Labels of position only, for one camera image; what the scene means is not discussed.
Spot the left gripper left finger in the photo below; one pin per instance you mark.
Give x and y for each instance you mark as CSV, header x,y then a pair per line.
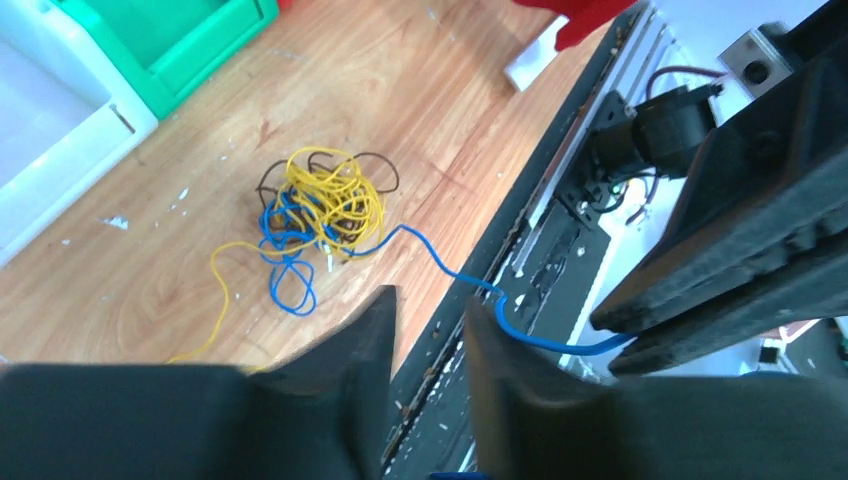
x,y
324,414

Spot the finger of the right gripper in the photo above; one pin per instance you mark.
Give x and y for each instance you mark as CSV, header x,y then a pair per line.
x,y
766,193
734,317

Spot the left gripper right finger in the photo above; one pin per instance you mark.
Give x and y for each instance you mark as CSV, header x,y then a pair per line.
x,y
530,419

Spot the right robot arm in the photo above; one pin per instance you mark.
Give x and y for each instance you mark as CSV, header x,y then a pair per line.
x,y
656,132

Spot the red garment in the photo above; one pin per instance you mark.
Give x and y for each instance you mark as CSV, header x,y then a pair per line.
x,y
584,16

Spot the white plastic bin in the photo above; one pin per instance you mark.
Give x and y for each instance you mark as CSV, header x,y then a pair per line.
x,y
67,117

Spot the green plastic bin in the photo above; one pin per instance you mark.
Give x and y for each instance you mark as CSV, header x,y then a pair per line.
x,y
165,49

